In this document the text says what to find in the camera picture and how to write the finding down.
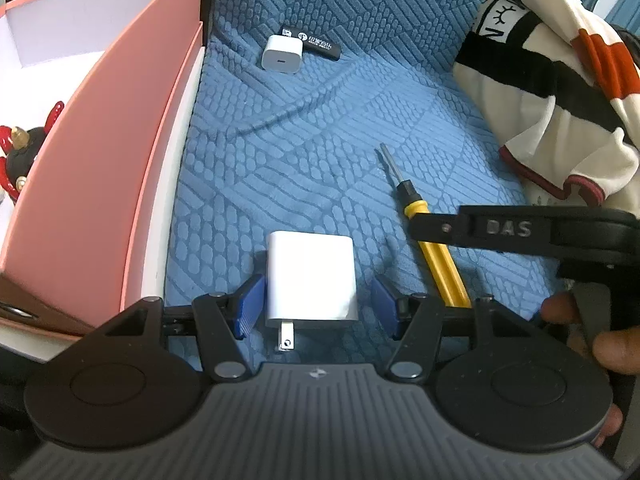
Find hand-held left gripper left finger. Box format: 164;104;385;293
85;274;266;383

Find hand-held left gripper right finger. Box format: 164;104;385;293
370;274;556;383

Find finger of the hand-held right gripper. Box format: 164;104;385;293
411;204;553;256

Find yellow handled screwdriver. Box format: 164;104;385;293
376;143;473;309

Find large white charger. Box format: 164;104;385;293
264;230;360;353

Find pink cardboard box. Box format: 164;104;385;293
0;0;207;336

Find red lion figurine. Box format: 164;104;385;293
0;101;66;206

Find person's right hand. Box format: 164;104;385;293
541;292;640;375

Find blue textured seat cover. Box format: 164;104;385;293
162;0;566;366

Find red white black striped blanket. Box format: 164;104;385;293
452;0;640;208

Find small white charger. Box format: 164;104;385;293
260;34;306;72

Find black flat stick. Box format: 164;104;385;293
279;25;343;60

